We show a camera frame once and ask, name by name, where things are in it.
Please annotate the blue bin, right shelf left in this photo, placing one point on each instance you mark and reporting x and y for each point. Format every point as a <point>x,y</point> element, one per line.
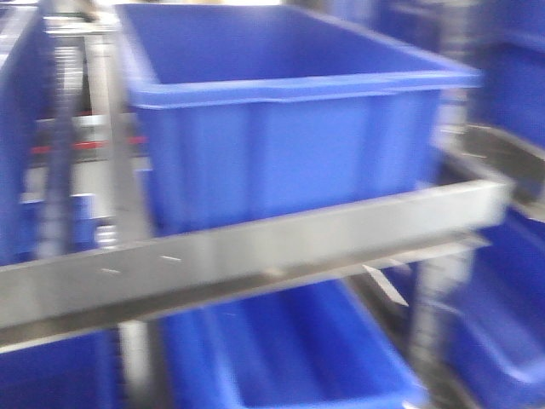
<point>251,111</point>

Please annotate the lower blue bin left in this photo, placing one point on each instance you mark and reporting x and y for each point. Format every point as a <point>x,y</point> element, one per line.
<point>313,346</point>

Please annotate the lower blue bin right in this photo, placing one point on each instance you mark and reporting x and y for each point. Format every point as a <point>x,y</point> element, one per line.
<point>497,339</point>

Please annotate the stainless right shelf frame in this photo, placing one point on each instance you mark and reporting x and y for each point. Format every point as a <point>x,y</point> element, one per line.
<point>143,278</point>

